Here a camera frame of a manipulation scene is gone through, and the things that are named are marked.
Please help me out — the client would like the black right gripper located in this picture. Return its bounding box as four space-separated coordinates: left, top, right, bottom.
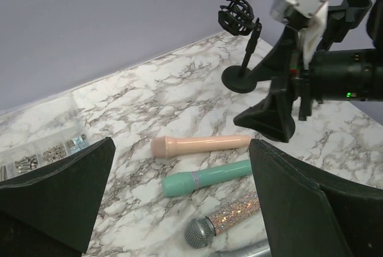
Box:
233 26 382 143

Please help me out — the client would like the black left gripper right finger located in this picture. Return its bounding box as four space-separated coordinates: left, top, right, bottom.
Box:
249 139 382 256

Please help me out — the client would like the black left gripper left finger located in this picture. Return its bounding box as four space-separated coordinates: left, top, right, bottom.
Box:
1 137 115 256

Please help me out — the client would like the silver grey microphone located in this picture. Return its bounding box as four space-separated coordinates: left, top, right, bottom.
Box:
210 239 272 257

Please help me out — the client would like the black shock-mount round-base stand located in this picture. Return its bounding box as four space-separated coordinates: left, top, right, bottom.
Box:
218 0 262 94

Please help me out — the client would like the black clip microphone stand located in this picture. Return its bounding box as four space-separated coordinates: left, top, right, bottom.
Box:
317 0 372 51

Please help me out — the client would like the rhinestone mesh-head microphone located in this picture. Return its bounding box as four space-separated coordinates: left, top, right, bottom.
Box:
184 191 260 249

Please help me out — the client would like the beige pink microphone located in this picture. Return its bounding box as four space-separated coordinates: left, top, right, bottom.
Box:
151 135 252 158

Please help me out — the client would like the mint green microphone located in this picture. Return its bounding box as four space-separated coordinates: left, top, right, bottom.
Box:
161 160 252 197

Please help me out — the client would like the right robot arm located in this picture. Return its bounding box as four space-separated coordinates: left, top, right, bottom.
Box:
233 0 382 143

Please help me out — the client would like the clear plastic screw box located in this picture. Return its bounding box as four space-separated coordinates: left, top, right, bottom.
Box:
1 94 91 181

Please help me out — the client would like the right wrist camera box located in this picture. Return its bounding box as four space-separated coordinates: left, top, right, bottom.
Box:
270 0 329 70

